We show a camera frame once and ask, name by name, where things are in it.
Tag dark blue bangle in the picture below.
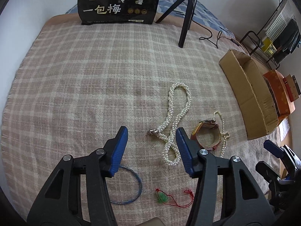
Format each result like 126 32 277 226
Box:
110 165 143 205

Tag brown cardboard box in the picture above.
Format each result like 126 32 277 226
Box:
219 49 279 140

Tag orange cloth covered table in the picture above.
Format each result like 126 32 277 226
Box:
263 69 300 123

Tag brown leather watch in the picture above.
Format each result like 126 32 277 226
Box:
190 119 221 152

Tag yellow box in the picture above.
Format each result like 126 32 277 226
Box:
261 37 277 55

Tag black clothes rack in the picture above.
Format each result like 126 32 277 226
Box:
239 0 301 70

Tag dark hanging clothes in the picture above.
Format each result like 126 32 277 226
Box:
273 19 300 64

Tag pink plaid blanket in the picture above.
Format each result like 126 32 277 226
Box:
1 15 280 225

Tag striped hanging towel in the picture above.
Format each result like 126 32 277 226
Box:
263 0 294 41

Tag blue patterned mattress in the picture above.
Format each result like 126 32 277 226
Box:
65 0 236 38

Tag black tripod stand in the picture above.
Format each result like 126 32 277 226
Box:
156 0 197 48

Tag black snack bag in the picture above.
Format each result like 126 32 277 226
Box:
78 0 159 25

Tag thin pearl necklace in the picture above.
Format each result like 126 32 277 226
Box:
212 110 231 159

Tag green jade red cord pendant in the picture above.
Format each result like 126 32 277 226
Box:
155 188 194 208

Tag thick pearl rope necklace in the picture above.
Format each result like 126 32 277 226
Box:
145 82 192 166

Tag black power cable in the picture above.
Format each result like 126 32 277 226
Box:
192 19 240 49

